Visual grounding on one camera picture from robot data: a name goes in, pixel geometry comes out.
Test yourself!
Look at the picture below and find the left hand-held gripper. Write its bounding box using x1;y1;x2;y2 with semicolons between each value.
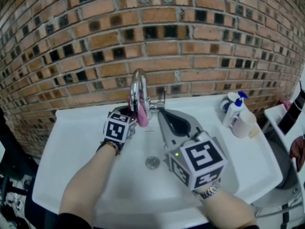
103;105;138;144

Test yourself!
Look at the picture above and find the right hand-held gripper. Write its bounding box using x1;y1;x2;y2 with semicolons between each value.
157;108;228;192

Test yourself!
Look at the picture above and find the pink cloth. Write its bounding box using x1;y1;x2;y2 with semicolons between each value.
127;89;150;128

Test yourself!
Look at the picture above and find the chrome sink faucet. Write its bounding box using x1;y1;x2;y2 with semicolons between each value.
130;68;167;122

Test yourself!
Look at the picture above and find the person's left forearm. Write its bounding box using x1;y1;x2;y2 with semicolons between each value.
58;139;125;229

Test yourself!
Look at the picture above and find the person's right forearm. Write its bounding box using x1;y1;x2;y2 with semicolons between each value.
192;184;260;229

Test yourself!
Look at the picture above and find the white ceramic sink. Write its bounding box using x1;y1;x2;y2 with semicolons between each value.
31;96;284;229

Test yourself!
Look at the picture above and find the metal sink drain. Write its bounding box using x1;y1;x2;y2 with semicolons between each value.
145;156;161;170

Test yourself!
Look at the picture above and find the dark red cloth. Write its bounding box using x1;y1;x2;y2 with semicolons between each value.
288;135;305;173

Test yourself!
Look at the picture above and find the blue and white mug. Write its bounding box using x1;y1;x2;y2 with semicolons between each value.
219;92;239;115

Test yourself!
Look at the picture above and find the white blue-pump soap bottle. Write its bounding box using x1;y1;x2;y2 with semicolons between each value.
222;90;250;128

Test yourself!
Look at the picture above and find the white plastic cup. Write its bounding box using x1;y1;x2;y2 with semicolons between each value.
232;108;258;138

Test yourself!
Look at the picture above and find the silver wristwatch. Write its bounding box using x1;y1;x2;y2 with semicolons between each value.
192;183;221;200

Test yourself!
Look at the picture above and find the yellowish soap bar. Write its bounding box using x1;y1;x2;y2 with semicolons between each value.
247;127;260;138

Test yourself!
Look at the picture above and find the black sleeve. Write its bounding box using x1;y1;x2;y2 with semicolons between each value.
55;212;93;229

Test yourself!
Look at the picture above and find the black and red bag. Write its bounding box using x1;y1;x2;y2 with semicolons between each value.
278;80;305;135

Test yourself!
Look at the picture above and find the brown bead bracelet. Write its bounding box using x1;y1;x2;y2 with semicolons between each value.
99;138;121;156

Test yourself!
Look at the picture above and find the tangle of black cables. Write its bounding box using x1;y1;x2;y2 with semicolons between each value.
0;175;33;229

